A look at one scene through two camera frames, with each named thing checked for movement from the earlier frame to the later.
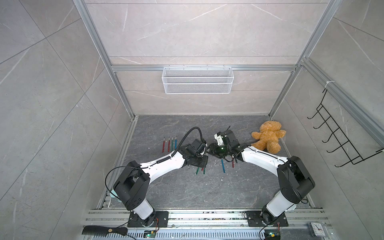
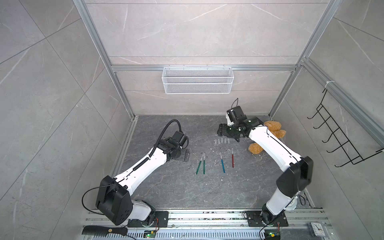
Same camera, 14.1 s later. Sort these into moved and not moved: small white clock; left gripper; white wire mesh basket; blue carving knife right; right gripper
Moved: right gripper; left gripper
Not moved: small white clock; blue carving knife right; white wire mesh basket
